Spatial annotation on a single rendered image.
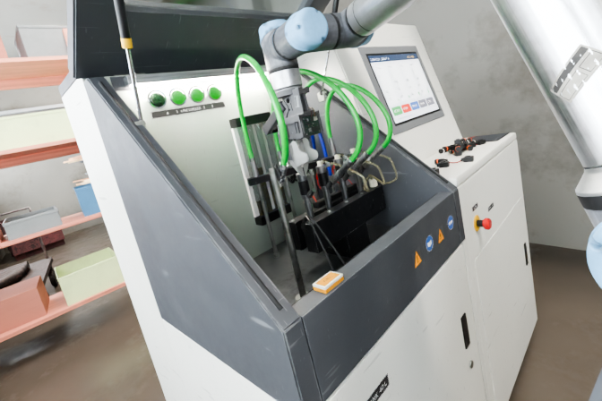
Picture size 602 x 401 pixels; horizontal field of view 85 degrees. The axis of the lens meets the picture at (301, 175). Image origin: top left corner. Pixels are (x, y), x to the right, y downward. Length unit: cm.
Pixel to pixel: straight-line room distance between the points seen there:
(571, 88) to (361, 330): 50
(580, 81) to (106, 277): 309
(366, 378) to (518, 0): 63
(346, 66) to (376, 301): 78
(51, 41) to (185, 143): 230
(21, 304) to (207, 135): 239
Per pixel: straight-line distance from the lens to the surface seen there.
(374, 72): 131
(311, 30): 69
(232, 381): 81
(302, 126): 76
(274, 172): 72
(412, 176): 105
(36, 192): 848
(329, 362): 63
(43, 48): 318
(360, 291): 65
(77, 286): 315
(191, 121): 103
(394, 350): 80
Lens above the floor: 124
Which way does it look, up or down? 10 degrees down
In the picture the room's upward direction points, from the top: 13 degrees counter-clockwise
